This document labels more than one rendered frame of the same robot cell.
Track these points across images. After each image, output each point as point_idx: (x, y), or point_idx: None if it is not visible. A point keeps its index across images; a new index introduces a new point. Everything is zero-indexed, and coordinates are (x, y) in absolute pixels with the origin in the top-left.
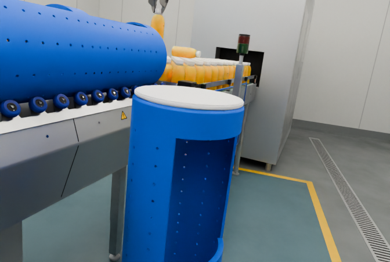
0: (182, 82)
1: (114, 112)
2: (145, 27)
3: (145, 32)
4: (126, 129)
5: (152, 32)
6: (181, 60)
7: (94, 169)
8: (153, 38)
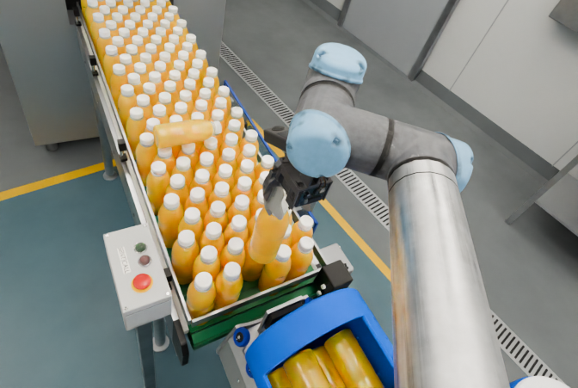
0: (341, 285)
1: None
2: (370, 324)
3: (389, 342)
4: None
5: (366, 310)
6: (313, 245)
7: None
8: (378, 323)
